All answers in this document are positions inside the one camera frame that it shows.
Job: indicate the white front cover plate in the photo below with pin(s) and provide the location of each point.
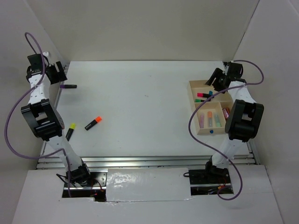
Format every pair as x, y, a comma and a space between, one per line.
147, 185

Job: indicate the purple cap black highlighter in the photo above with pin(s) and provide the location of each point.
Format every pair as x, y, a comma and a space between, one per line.
68, 86

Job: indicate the blue cap black highlighter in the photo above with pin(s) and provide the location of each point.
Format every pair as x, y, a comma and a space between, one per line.
210, 94

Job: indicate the green cap black highlighter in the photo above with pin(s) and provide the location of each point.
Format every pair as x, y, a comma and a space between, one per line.
199, 100

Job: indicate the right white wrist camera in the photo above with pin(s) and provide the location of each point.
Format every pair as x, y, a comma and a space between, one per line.
227, 64

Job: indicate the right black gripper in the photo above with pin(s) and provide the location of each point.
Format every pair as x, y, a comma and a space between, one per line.
217, 73

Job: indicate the yellow cap black highlighter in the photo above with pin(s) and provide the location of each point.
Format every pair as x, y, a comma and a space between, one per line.
70, 131

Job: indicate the orange cap black highlighter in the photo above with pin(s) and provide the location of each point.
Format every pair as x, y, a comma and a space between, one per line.
93, 123

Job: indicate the pastel orange cap highlighter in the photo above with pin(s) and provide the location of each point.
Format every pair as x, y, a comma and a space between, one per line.
210, 119

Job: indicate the wooden compartment tray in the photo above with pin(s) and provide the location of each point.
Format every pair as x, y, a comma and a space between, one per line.
215, 105

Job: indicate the pastel green highlighter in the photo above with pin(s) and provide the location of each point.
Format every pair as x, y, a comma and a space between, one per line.
217, 120

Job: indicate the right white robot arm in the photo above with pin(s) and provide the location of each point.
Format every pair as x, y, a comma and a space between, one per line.
244, 117

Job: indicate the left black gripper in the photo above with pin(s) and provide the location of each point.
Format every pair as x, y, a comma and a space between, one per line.
60, 76

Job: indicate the pastel lilac highlighter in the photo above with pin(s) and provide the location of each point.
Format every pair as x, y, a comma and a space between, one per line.
202, 120

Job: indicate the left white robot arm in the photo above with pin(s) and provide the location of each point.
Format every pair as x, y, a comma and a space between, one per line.
44, 120

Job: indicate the pink cap black highlighter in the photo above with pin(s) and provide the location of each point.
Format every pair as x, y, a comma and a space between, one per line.
203, 95

